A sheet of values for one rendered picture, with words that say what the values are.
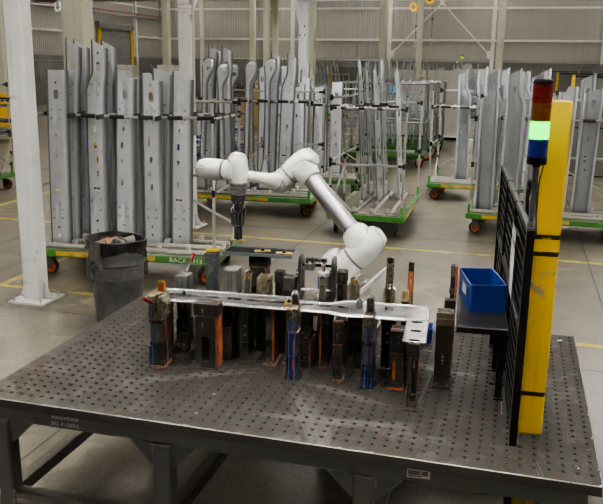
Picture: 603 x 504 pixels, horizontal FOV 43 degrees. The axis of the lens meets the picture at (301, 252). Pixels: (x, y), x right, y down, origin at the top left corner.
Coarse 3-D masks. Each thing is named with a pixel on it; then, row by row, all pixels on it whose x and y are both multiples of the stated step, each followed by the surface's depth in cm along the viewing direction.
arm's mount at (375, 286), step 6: (384, 270) 433; (378, 276) 421; (384, 276) 435; (372, 282) 409; (378, 282) 422; (384, 282) 436; (366, 288) 407; (372, 288) 410; (378, 288) 424; (360, 294) 409; (366, 294) 408; (372, 294) 412; (378, 294) 425; (366, 300) 409; (378, 300) 426; (378, 324) 431
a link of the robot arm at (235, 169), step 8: (232, 152) 393; (240, 152) 393; (224, 160) 396; (232, 160) 390; (240, 160) 390; (224, 168) 392; (232, 168) 390; (240, 168) 390; (224, 176) 394; (232, 176) 391; (240, 176) 391
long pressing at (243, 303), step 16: (176, 288) 391; (224, 304) 369; (240, 304) 368; (256, 304) 368; (272, 304) 368; (320, 304) 370; (336, 304) 370; (352, 304) 370; (384, 304) 371; (400, 304) 370; (400, 320) 350
